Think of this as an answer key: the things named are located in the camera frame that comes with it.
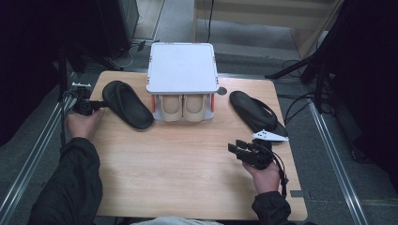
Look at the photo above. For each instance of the metal floor rail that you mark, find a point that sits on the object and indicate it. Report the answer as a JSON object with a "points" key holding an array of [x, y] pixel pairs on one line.
{"points": [[31, 156], [338, 162]]}

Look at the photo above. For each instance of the person's left hand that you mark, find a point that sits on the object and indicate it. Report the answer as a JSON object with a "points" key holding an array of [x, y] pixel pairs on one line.
{"points": [[81, 125]]}

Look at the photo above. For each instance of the grey round table cap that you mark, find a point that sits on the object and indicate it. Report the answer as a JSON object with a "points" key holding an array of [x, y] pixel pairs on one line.
{"points": [[221, 91]]}

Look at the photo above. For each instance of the grey tape piece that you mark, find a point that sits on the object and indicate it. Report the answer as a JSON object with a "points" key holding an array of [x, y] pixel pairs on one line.
{"points": [[296, 193]]}

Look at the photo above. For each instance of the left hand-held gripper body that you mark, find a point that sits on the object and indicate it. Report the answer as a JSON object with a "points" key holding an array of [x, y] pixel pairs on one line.
{"points": [[84, 106]]}

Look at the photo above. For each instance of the black cabinet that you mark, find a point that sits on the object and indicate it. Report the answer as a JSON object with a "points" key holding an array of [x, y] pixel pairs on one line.
{"points": [[117, 28]]}

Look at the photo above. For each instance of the beige wooden panel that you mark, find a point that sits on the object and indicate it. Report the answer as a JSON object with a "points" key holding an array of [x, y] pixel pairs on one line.
{"points": [[266, 18]]}

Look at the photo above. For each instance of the person's light grey clothing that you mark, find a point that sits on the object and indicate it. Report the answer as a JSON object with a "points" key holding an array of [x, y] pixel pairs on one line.
{"points": [[175, 221]]}

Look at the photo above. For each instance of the white shoe rack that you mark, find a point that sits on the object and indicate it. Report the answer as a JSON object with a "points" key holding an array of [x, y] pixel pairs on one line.
{"points": [[181, 68]]}

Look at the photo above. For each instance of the black tripod stand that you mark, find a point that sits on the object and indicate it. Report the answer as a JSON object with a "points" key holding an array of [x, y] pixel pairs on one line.
{"points": [[313, 65], [64, 68]]}

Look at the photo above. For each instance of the black slipper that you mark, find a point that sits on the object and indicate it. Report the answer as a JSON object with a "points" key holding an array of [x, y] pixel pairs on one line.
{"points": [[253, 111], [128, 104]]}

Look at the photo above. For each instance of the person's right hand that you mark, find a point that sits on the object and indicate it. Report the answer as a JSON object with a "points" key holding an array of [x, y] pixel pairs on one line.
{"points": [[266, 181]]}

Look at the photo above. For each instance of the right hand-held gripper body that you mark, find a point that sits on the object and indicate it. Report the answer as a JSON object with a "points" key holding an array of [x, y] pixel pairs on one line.
{"points": [[258, 156]]}

